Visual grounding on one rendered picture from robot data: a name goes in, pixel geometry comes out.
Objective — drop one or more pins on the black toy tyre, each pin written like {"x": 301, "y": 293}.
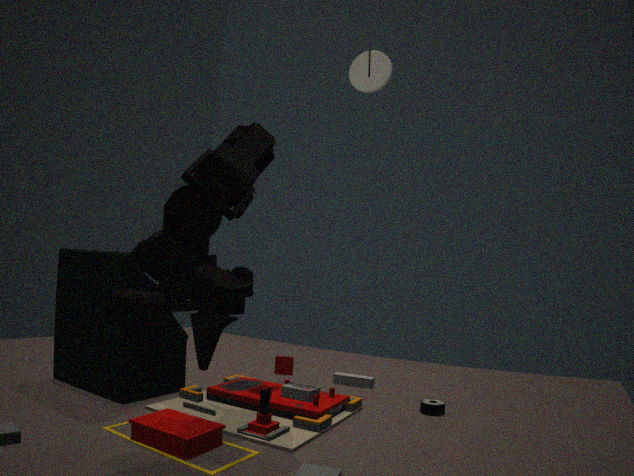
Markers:
{"x": 432, "y": 407}

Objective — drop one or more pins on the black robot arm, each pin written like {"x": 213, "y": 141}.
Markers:
{"x": 223, "y": 178}

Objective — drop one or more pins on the yellow rectangular outline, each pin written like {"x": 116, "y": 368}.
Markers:
{"x": 254, "y": 453}

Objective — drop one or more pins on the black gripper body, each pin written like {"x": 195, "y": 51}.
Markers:
{"x": 153, "y": 307}

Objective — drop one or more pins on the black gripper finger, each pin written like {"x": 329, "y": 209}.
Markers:
{"x": 145, "y": 340}
{"x": 206, "y": 333}

